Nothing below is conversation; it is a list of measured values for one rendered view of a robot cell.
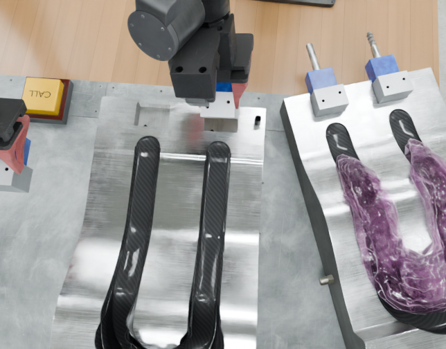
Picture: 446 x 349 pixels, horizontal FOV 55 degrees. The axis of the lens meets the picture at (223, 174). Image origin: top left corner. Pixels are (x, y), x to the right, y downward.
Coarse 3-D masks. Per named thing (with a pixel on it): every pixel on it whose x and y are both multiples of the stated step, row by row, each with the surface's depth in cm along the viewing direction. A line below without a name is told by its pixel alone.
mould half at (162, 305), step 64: (128, 128) 66; (192, 128) 66; (256, 128) 66; (128, 192) 63; (192, 192) 63; (256, 192) 63; (192, 256) 60; (256, 256) 60; (64, 320) 54; (256, 320) 54
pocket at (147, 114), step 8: (136, 104) 67; (144, 104) 68; (152, 104) 68; (160, 104) 68; (136, 112) 67; (144, 112) 69; (152, 112) 69; (160, 112) 69; (168, 112) 69; (136, 120) 67; (144, 120) 69; (152, 120) 69; (160, 120) 69
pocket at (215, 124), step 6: (204, 120) 67; (210, 120) 69; (216, 120) 69; (222, 120) 69; (228, 120) 69; (234, 120) 69; (204, 126) 68; (210, 126) 68; (216, 126) 68; (222, 126) 68; (228, 126) 68; (234, 126) 68; (234, 132) 68
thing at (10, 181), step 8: (24, 152) 60; (0, 160) 57; (24, 160) 60; (0, 168) 57; (8, 168) 57; (24, 168) 60; (0, 176) 57; (8, 176) 57; (16, 176) 57; (24, 176) 60; (0, 184) 56; (8, 184) 56; (16, 184) 58; (24, 184) 60; (16, 192) 61; (24, 192) 61
